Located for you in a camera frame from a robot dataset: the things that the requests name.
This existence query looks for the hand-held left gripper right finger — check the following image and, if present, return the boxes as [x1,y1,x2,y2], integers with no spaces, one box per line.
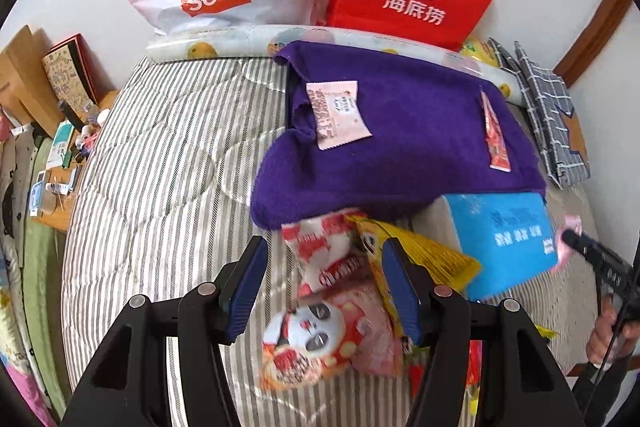
[381,237,586,427]

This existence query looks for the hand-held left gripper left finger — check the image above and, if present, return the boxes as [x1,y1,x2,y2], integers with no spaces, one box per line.
[60,234,271,427]

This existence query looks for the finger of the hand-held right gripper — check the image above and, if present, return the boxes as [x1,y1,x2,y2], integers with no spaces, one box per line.
[561,229,632,289]

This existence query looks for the yellow snack packet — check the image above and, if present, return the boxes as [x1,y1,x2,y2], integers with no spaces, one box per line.
[347,214,482,343]

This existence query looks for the panda print snack packet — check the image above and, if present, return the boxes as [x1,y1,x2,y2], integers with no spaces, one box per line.
[259,279,406,395]

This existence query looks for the purple towel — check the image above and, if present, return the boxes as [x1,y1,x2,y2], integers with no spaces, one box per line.
[249,39,547,230]

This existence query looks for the person's right hand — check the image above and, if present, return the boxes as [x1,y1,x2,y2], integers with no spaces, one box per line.
[586,296,627,367]

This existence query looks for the blue tissue pack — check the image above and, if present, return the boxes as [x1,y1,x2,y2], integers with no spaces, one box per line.
[425,193,561,300]

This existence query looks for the grey checked cloth bag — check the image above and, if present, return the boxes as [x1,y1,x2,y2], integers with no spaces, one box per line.
[487,38,591,190]

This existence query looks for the thin red sachet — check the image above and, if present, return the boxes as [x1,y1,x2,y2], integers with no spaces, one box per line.
[479,89,512,172]

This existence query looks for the grey striped quilt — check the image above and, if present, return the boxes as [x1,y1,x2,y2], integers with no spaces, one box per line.
[60,54,601,427]

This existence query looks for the pale pink sachet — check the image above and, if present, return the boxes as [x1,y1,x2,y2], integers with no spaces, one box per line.
[305,81,373,152]

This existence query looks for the wooden nightstand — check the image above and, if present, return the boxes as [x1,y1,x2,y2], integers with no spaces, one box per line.
[30,89,121,233]

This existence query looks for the pale green quilt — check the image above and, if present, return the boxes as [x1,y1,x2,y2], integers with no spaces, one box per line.
[20,137,68,418]

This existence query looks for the small white and blue box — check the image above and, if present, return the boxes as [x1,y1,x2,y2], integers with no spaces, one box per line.
[30,172,49,218]

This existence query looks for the yellow plastic packet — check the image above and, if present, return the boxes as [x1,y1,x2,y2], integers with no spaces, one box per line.
[460,38,501,68]

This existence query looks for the teal and white box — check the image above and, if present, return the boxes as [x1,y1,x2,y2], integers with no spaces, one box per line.
[50,119,76,168]

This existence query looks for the rolled printed mat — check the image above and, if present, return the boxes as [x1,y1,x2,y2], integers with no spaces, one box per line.
[145,24,526,100]

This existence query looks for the small black device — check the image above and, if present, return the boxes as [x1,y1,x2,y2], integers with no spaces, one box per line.
[57,99,86,132]

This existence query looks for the white printed cloth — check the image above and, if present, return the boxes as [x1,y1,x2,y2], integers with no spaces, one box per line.
[0,127,36,268]

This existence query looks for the patterned notebook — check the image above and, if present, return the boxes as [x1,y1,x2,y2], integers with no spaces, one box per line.
[42,34,98,128]

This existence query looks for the wooden headboard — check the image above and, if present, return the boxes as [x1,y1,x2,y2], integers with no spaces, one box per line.
[0,25,62,138]

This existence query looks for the brown wooden door frame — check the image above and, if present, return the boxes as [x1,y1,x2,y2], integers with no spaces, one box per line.
[552,0,633,88]

